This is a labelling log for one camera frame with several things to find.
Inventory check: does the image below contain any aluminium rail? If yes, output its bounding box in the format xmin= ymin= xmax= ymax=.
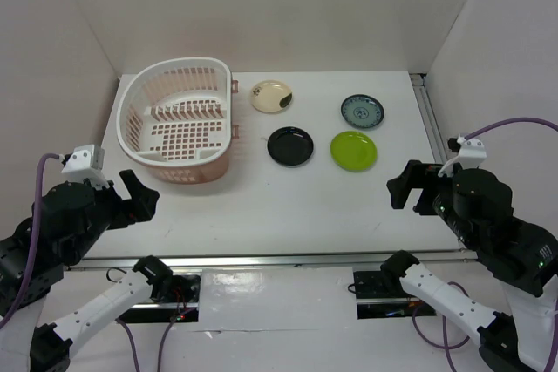
xmin=409 ymin=73 xmax=447 ymax=164
xmin=68 ymin=249 xmax=477 ymax=271

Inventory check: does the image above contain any cream plate with green patch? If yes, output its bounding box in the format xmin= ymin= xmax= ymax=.
xmin=249 ymin=80 xmax=293 ymax=113

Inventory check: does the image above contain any aluminium front rail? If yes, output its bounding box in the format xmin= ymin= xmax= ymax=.
xmin=68 ymin=249 xmax=477 ymax=271

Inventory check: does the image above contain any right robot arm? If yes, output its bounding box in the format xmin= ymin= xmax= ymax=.
xmin=380 ymin=160 xmax=557 ymax=371

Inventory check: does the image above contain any blue patterned plate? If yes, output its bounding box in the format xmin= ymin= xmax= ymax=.
xmin=340 ymin=94 xmax=385 ymax=130

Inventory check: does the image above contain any pink white dish rack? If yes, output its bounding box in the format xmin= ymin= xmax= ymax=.
xmin=116 ymin=57 xmax=238 ymax=185

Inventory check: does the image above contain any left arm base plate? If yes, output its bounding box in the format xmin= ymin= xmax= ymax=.
xmin=119 ymin=274 xmax=201 ymax=324

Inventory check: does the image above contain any aluminium right side rail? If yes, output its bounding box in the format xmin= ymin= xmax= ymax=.
xmin=409 ymin=73 xmax=447 ymax=164

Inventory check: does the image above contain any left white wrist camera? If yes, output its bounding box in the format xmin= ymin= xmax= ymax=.
xmin=61 ymin=145 xmax=106 ymax=187

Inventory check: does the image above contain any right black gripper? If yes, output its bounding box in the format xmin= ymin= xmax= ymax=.
xmin=384 ymin=155 xmax=475 ymax=245

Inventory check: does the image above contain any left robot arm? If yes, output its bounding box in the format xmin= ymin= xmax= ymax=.
xmin=1 ymin=170 xmax=173 ymax=371

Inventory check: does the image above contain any lime green plate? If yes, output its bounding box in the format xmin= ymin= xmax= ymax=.
xmin=330 ymin=131 xmax=378 ymax=172

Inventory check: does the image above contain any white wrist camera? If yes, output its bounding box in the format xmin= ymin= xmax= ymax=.
xmin=438 ymin=134 xmax=487 ymax=178
xmin=61 ymin=145 xmax=106 ymax=187

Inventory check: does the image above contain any black glossy plate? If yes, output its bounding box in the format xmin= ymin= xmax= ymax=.
xmin=267 ymin=126 xmax=314 ymax=167

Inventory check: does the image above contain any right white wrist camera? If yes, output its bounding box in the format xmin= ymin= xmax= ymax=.
xmin=438 ymin=134 xmax=487 ymax=178

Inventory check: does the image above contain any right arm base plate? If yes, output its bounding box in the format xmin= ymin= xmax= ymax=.
xmin=347 ymin=271 xmax=436 ymax=320

